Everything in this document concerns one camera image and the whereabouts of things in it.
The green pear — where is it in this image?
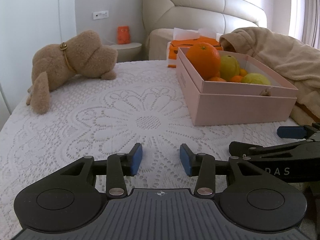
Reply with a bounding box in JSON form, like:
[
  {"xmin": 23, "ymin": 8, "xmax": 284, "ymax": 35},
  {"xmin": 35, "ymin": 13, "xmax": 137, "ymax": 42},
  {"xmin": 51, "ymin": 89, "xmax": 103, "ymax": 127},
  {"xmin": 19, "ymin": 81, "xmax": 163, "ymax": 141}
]
[
  {"xmin": 241, "ymin": 73, "xmax": 271, "ymax": 86},
  {"xmin": 220, "ymin": 55, "xmax": 240, "ymax": 81}
]

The small round kumquat orange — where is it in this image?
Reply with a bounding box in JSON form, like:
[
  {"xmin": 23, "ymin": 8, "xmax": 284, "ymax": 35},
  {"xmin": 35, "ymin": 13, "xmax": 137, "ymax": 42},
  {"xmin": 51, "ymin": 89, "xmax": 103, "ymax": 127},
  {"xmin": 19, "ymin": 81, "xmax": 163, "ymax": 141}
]
[{"xmin": 240, "ymin": 68, "xmax": 248, "ymax": 77}]

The mandarin with long stem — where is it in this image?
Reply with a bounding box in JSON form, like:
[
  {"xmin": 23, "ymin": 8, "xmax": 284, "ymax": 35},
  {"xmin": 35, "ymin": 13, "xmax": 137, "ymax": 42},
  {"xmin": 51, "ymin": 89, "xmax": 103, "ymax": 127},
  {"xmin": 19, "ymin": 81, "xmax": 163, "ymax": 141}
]
[{"xmin": 229, "ymin": 75, "xmax": 243, "ymax": 83}]

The large orange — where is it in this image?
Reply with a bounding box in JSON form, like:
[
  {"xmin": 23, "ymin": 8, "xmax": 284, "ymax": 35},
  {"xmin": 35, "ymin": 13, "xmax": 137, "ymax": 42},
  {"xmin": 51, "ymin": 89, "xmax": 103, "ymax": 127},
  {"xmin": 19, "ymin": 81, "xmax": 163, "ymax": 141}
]
[{"xmin": 185, "ymin": 42, "xmax": 221, "ymax": 80}]

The white lace tablecloth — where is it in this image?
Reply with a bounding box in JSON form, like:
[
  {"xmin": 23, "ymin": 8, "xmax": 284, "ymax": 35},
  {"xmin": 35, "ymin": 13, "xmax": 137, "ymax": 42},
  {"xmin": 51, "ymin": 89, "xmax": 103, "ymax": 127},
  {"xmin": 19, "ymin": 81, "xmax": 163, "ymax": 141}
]
[{"xmin": 0, "ymin": 60, "xmax": 306, "ymax": 240}]

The beige fleece blanket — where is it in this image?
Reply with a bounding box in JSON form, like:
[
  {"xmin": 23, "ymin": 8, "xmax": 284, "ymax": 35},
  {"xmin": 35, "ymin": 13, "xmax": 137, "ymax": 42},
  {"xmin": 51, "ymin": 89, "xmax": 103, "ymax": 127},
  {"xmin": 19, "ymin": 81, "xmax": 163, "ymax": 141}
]
[{"xmin": 219, "ymin": 27, "xmax": 320, "ymax": 125}]

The white round side table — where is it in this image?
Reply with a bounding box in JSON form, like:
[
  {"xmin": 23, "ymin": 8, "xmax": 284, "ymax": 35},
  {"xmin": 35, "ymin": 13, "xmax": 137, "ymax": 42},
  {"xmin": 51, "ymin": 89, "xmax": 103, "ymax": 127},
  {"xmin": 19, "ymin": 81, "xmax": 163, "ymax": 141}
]
[{"xmin": 110, "ymin": 42, "xmax": 142, "ymax": 62}]

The brown plush dog toy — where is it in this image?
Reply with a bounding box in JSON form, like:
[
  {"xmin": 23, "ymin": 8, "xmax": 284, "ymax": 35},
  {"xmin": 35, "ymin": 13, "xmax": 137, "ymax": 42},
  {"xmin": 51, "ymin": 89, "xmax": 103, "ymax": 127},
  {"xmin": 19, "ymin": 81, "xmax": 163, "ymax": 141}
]
[{"xmin": 26, "ymin": 30, "xmax": 118, "ymax": 114}]

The orange tissue box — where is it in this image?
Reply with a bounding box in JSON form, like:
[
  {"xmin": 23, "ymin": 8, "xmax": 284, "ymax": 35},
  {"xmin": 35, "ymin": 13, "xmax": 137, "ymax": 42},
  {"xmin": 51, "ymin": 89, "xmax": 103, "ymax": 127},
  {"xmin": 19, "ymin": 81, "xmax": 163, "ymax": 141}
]
[{"xmin": 166, "ymin": 26, "xmax": 224, "ymax": 68}]

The beige upholstered bed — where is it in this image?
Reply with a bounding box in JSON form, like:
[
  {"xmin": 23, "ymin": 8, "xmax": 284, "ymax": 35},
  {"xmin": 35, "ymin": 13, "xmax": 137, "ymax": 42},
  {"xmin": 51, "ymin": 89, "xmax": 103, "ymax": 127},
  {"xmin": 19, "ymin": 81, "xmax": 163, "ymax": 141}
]
[{"xmin": 142, "ymin": 0, "xmax": 267, "ymax": 60}]

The white wall socket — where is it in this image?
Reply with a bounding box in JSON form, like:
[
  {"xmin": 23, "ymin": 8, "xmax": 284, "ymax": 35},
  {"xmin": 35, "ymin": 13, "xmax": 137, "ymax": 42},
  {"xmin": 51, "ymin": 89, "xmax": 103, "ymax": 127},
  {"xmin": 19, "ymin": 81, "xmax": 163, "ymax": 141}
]
[{"xmin": 93, "ymin": 10, "xmax": 109, "ymax": 20}]

